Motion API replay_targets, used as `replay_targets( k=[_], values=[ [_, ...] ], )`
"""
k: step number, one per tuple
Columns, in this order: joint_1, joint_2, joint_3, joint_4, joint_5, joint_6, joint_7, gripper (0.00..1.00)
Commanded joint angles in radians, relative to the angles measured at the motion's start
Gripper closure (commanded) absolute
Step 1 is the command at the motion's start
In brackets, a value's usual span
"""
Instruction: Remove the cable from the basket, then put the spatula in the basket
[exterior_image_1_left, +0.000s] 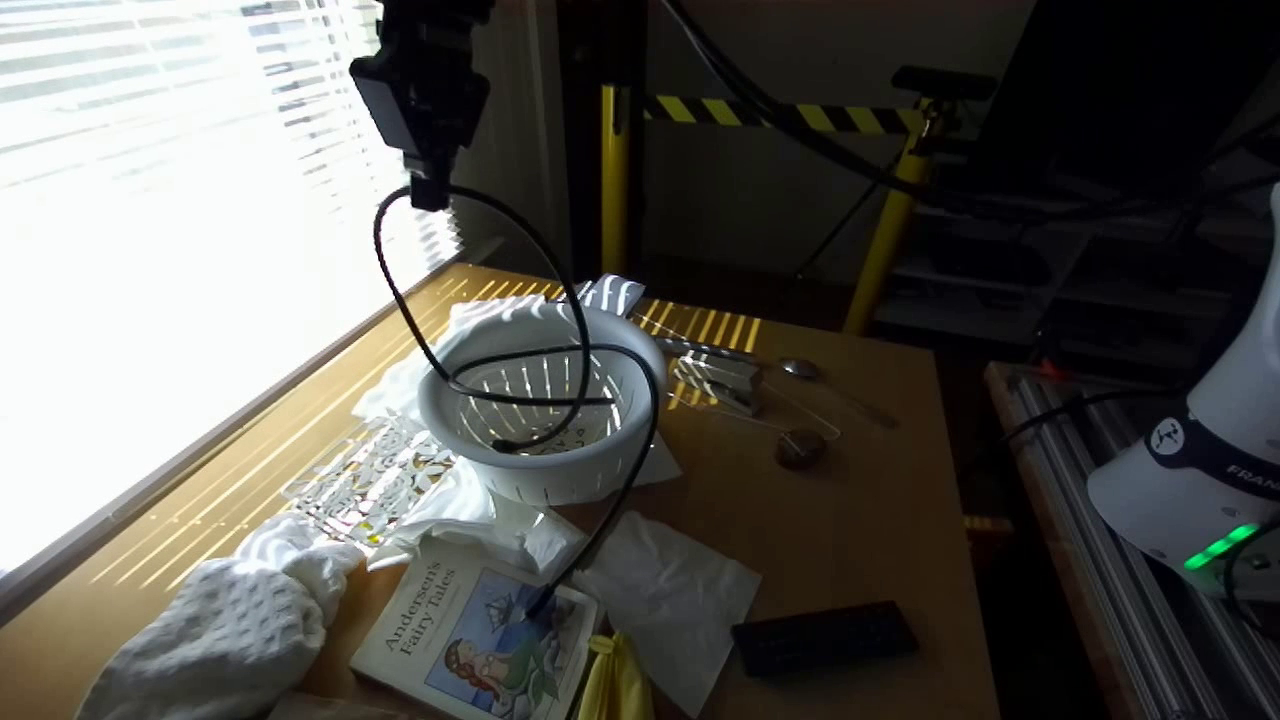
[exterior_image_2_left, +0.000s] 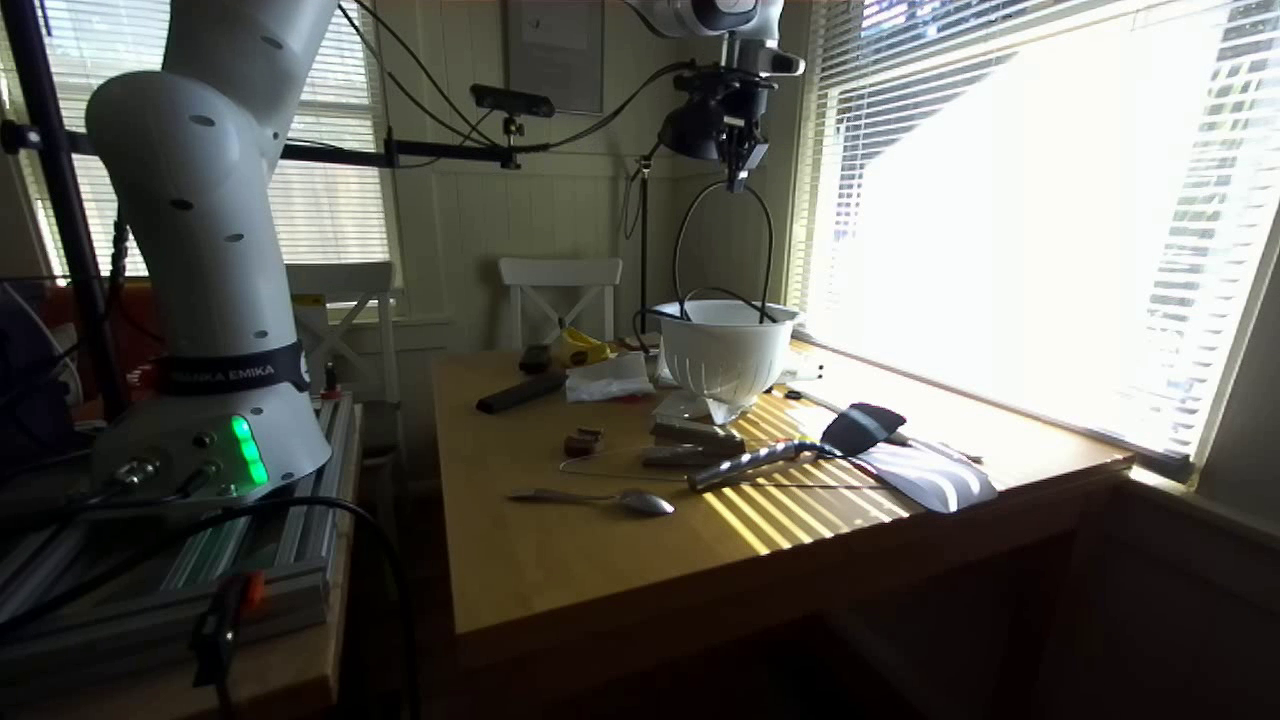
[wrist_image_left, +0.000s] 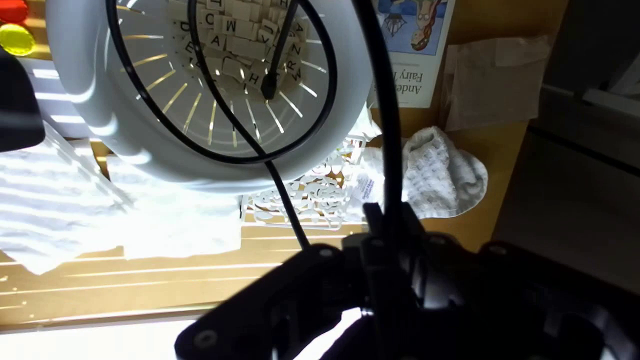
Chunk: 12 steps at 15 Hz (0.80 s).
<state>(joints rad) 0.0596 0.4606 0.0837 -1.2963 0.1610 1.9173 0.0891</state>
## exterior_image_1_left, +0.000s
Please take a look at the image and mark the white printed cloth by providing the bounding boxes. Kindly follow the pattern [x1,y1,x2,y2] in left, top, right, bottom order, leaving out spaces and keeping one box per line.
[283,296,690,569]

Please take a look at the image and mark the large white window blinds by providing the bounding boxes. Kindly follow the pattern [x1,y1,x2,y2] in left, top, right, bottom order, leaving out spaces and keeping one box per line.
[0,0,447,579]

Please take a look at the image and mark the yellow black barrier tape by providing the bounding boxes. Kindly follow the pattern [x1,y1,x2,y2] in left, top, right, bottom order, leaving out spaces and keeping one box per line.
[646,89,941,140]

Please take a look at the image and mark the aluminium robot base platform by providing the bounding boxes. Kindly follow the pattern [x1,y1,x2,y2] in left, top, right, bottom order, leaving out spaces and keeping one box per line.
[981,355,1280,720]

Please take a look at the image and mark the yellow object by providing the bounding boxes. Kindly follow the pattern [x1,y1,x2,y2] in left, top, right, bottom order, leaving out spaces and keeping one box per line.
[571,628,662,720]

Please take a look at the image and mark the black remote control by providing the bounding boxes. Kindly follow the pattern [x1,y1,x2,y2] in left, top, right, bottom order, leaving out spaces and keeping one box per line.
[729,598,924,685]

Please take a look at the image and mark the thin black cable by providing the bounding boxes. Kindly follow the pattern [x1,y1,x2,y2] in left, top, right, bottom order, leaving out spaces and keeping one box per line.
[368,180,667,628]

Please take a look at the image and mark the straight yellow post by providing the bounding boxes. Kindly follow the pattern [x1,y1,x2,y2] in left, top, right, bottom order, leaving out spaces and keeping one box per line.
[593,84,636,280]

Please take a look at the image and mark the metal spoon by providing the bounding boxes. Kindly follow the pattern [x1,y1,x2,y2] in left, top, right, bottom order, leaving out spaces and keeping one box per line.
[773,353,903,435]

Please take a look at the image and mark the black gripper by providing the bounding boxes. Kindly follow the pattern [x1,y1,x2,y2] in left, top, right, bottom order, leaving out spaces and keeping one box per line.
[346,0,500,216]

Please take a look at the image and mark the white paper napkin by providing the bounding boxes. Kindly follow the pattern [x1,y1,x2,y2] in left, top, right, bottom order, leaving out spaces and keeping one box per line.
[564,507,770,720]

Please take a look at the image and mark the white knit towel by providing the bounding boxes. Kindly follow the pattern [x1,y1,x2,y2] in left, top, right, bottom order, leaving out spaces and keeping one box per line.
[77,516,372,720]

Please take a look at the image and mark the small brown round object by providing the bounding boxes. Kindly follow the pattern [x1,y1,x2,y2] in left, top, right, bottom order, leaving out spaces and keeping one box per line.
[773,424,838,478]

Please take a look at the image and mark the slanted yellow post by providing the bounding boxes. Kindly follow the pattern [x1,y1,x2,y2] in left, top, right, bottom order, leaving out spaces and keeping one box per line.
[841,124,941,341]

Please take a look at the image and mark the black monitor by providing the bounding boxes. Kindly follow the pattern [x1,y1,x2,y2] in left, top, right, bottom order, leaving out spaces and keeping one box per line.
[988,0,1280,208]

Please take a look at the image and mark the illustrated fairy tales book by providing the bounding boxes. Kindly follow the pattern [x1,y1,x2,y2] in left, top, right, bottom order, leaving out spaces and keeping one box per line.
[347,537,603,720]

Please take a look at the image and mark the white colander basket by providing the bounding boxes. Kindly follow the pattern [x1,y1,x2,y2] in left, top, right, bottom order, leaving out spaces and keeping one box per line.
[414,310,667,507]

